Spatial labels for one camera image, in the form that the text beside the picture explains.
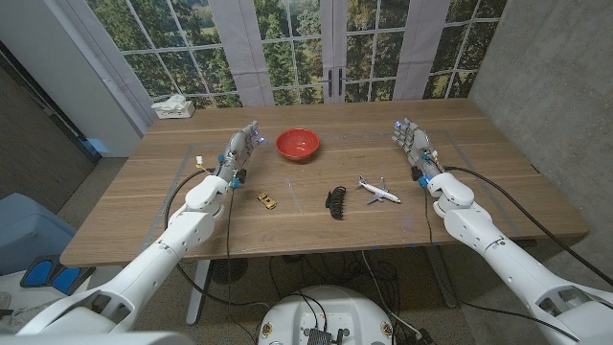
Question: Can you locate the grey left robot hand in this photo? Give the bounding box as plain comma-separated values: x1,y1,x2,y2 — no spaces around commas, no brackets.
214,120,268,187

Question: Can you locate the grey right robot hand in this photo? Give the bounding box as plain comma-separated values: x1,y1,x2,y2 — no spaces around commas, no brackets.
391,117,445,181

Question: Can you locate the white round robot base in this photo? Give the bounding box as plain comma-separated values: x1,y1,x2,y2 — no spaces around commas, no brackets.
257,286,395,345

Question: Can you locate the red bowl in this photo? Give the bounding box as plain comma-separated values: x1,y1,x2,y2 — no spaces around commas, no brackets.
275,127,321,162

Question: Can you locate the white toy airplane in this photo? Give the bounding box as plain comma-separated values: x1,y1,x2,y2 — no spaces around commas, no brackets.
354,174,402,206

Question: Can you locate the black hair clip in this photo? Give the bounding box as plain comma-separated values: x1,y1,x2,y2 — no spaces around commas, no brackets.
325,185,348,221

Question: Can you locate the white power strip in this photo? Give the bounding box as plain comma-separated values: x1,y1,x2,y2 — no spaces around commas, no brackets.
155,100,196,120

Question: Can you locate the crumpled white tissue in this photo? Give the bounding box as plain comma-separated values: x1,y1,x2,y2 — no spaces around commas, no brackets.
150,93,188,114

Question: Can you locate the printed window backdrop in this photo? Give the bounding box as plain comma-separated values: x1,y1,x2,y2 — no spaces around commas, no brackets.
85,0,509,109

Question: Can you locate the black round floor fan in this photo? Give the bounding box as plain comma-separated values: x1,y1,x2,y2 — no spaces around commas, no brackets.
210,258,249,286

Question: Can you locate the white table leg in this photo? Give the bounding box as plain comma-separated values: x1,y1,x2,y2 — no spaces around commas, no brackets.
185,259,212,327

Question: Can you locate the blue black foot pedal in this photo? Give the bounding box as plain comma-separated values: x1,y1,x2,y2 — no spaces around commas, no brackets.
19,254,97,296

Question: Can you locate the white robot torso edge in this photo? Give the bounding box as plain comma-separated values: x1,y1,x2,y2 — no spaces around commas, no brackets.
0,332,195,345

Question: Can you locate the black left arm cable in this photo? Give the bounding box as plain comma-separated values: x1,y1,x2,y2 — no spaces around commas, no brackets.
164,167,270,309

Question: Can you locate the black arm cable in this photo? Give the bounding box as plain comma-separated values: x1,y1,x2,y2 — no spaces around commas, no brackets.
443,165,613,288
164,167,270,309

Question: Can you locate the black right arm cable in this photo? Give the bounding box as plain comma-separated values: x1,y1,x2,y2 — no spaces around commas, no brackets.
443,165,613,288

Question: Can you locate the white floor cable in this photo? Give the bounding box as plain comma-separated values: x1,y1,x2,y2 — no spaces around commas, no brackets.
361,249,422,339

